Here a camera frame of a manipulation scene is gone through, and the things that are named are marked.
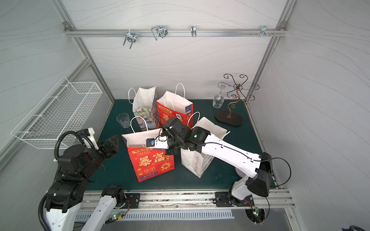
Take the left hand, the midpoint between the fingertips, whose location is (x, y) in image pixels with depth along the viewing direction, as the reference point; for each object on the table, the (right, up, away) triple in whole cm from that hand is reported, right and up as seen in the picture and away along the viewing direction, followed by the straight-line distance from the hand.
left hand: (110, 138), depth 63 cm
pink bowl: (+64, -22, +14) cm, 69 cm away
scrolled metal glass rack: (+65, +8, +44) cm, 79 cm away
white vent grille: (+27, -39, +7) cm, 48 cm away
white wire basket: (-29, +13, +9) cm, 33 cm away
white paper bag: (+40, -12, +5) cm, 42 cm away
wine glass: (+55, +20, +28) cm, 65 cm away
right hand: (+21, -2, +4) cm, 21 cm away
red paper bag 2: (+26, +17, +32) cm, 45 cm away
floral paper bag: (+10, +14, +19) cm, 25 cm away
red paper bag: (+14, -14, +9) cm, 21 cm away
